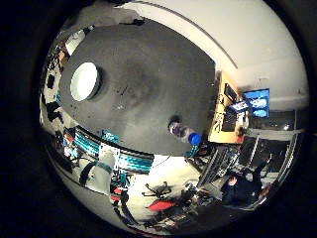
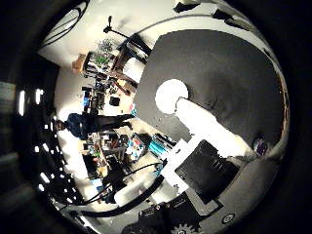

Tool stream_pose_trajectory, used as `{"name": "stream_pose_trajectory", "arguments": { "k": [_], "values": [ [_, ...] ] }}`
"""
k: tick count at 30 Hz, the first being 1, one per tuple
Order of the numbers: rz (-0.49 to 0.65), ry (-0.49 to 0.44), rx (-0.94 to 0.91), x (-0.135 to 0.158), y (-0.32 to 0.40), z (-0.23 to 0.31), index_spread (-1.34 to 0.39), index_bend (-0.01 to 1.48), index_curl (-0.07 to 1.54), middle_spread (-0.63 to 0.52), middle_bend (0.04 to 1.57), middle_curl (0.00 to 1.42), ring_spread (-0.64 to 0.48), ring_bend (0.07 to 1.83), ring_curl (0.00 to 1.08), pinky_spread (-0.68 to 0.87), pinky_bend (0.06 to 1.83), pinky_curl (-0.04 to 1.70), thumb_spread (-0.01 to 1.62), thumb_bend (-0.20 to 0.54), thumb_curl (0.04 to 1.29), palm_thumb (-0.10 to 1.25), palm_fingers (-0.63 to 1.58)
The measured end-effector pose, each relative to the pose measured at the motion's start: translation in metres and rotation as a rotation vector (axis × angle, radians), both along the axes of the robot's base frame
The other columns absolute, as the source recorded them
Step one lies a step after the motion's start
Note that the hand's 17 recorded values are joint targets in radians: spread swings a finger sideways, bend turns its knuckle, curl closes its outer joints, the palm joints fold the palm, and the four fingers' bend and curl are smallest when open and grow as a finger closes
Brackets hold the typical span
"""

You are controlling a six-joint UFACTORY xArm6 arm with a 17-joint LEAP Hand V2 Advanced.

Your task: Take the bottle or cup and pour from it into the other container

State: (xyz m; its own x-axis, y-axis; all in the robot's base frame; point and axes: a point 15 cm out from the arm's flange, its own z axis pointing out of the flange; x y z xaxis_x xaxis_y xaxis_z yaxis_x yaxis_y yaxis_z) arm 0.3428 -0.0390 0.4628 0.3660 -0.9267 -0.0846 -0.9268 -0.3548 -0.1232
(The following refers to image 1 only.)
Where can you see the person in dark clothes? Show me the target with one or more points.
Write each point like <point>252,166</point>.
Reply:
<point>239,189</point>

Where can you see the red office chair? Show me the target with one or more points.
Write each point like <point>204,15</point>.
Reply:
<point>161,205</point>

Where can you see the black keyboard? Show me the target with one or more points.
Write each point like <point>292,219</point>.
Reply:
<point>229,121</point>

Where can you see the clear bottle with blue cap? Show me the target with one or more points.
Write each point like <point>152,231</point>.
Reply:
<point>186,134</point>

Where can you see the blue-lit computer monitor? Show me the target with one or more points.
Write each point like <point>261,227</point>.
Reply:
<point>260,102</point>

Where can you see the rack with teal bins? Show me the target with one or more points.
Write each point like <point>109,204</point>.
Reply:
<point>132,162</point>

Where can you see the white round bowl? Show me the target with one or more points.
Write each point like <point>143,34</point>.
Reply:
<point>83,82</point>

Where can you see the wooden desk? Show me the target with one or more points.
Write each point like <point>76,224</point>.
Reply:
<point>220,127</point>

